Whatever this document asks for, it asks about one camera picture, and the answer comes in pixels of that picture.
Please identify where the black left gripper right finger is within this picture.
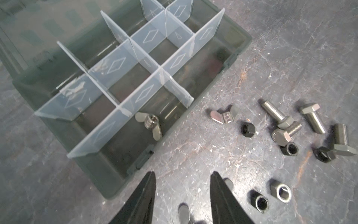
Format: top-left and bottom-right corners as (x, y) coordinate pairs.
(210, 171), (253, 224)

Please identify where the black hex nut right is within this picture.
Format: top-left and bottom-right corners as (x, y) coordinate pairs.
(314, 147), (336, 163)

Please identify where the black hex nut lower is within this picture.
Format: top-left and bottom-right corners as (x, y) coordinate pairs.
(250, 190), (269, 213)

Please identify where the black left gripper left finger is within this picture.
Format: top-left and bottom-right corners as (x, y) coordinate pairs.
(110, 171), (156, 224)

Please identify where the black hex nut middle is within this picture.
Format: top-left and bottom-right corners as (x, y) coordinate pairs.
(280, 142), (299, 156)

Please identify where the green transparent compartment organizer box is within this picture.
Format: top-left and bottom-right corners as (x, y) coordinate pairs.
(1, 1), (252, 199)

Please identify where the black hex nut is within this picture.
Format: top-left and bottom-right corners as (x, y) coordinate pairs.
(241, 122), (255, 138)
(280, 142), (299, 156)
(250, 190), (269, 213)
(314, 147), (336, 163)

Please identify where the dark hex bolt large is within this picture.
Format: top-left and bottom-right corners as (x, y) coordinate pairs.
(333, 123), (357, 156)

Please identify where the silver hex nut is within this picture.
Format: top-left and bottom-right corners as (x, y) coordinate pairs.
(270, 180), (292, 203)

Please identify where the silver hex bolt short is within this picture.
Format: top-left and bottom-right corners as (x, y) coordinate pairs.
(271, 121), (303, 146)

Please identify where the silver wing nut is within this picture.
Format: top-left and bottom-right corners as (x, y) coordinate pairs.
(135, 112), (162, 141)
(210, 105), (239, 124)

